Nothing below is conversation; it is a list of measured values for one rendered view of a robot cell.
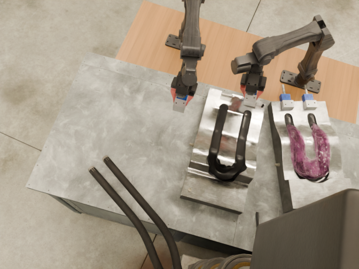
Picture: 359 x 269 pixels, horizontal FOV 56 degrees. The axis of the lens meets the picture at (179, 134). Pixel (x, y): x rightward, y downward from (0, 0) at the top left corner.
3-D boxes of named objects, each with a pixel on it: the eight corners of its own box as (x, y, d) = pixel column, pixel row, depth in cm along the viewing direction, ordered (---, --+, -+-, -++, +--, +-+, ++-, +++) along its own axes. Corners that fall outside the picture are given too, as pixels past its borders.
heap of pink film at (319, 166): (282, 124, 150) (288, 116, 143) (320, 124, 151) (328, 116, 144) (291, 180, 141) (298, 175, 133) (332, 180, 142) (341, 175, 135)
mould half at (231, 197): (207, 96, 159) (211, 82, 147) (259, 111, 158) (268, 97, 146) (179, 197, 140) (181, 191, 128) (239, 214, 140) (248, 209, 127)
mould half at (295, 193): (267, 106, 159) (274, 95, 149) (319, 106, 162) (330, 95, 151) (282, 213, 141) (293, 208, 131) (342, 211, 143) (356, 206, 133)
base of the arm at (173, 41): (204, 47, 160) (208, 36, 163) (164, 34, 161) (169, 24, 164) (202, 57, 167) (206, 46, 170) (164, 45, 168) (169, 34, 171)
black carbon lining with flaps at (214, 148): (218, 104, 150) (223, 94, 141) (253, 113, 150) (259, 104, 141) (200, 176, 137) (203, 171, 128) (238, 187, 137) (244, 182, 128)
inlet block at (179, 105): (180, 84, 148) (181, 78, 143) (191, 87, 148) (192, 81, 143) (172, 110, 144) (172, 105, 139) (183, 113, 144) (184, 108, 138)
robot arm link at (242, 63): (236, 81, 131) (244, 63, 120) (228, 63, 134) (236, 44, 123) (262, 75, 134) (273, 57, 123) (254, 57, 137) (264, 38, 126)
